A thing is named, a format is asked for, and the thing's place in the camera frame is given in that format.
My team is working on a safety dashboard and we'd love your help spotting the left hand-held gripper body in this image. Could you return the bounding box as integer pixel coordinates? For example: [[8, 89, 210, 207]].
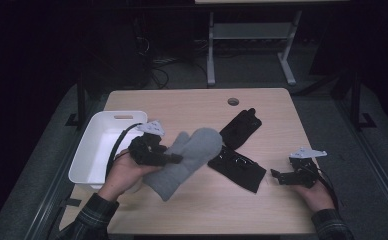
[[128, 119, 170, 167]]

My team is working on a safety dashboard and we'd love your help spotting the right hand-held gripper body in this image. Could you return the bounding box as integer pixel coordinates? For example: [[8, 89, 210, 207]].
[[287, 147, 328, 189]]

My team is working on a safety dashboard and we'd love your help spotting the plain grey mitten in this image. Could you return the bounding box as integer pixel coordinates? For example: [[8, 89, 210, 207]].
[[142, 127, 224, 202]]

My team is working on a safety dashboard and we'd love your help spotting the white plastic bin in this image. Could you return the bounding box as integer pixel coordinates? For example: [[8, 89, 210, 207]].
[[68, 110, 149, 194]]

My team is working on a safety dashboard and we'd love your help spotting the person's right hand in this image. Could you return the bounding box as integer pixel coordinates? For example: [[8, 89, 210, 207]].
[[293, 180, 336, 215]]

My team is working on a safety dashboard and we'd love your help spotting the person's left hand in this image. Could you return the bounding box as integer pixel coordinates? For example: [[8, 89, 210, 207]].
[[97, 149, 160, 203]]

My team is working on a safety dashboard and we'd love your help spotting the black glove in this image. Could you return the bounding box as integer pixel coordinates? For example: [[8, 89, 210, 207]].
[[207, 144, 267, 194], [219, 107, 263, 151]]

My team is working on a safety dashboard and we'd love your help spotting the black metal stand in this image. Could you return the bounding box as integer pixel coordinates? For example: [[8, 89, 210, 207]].
[[65, 76, 88, 129], [348, 71, 378, 131]]

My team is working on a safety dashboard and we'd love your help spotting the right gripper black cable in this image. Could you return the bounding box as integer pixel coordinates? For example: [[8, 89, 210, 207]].
[[316, 167, 340, 212]]

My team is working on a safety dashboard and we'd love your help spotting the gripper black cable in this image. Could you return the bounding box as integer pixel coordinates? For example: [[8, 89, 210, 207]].
[[105, 122, 144, 178], [316, 167, 340, 212]]

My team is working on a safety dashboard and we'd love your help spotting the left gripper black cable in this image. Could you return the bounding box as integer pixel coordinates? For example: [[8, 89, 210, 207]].
[[105, 122, 144, 178]]

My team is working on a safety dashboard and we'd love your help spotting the tangle of floor cables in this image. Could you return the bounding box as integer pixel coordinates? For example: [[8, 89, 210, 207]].
[[135, 36, 210, 90]]

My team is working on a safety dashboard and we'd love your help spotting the white metal desk frame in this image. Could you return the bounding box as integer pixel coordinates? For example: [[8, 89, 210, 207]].
[[195, 0, 350, 87]]

